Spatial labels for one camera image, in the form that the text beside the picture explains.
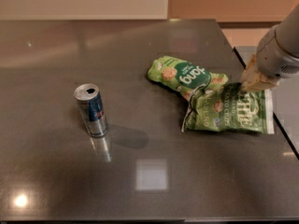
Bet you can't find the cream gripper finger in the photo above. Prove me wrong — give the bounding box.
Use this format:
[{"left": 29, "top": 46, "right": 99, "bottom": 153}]
[{"left": 240, "top": 54, "right": 279, "bottom": 91}]

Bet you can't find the green jalapeno kettle chip bag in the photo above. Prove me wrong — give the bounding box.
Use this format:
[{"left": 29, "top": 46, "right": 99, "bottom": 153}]
[{"left": 181, "top": 83, "right": 274, "bottom": 134}]

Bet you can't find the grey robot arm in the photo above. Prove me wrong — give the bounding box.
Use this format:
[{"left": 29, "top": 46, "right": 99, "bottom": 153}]
[{"left": 240, "top": 5, "right": 299, "bottom": 91}]

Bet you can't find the green rice chip bag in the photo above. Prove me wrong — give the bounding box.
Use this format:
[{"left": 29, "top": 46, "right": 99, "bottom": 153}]
[{"left": 148, "top": 56, "right": 228, "bottom": 101}]

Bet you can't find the grey side table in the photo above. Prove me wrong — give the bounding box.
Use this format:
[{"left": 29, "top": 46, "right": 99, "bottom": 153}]
[{"left": 234, "top": 45, "right": 299, "bottom": 161}]

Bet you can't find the blue silver energy drink can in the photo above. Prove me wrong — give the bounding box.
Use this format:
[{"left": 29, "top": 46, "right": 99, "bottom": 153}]
[{"left": 74, "top": 83, "right": 107, "bottom": 137}]

